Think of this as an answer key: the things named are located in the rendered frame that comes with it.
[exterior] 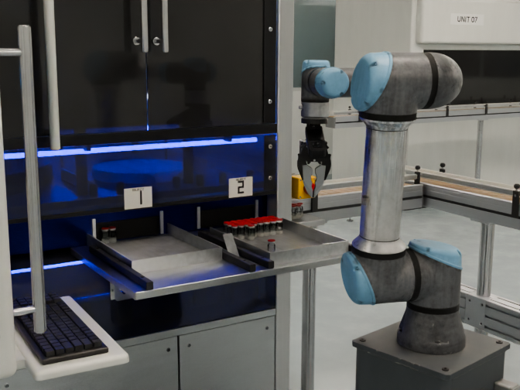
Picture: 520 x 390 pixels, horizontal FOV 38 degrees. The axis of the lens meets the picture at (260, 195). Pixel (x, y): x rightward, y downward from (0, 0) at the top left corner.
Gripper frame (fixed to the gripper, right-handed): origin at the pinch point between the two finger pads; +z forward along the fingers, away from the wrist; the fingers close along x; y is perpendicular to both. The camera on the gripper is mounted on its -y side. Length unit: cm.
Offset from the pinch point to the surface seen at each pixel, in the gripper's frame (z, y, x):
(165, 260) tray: 16.2, -10.8, 38.6
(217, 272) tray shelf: 18.5, -14.1, 25.1
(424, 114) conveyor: 3, 434, -132
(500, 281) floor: 99, 260, -145
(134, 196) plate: 4, 12, 50
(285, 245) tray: 17.5, 12.1, 6.4
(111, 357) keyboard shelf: 27, -50, 46
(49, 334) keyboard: 25, -43, 60
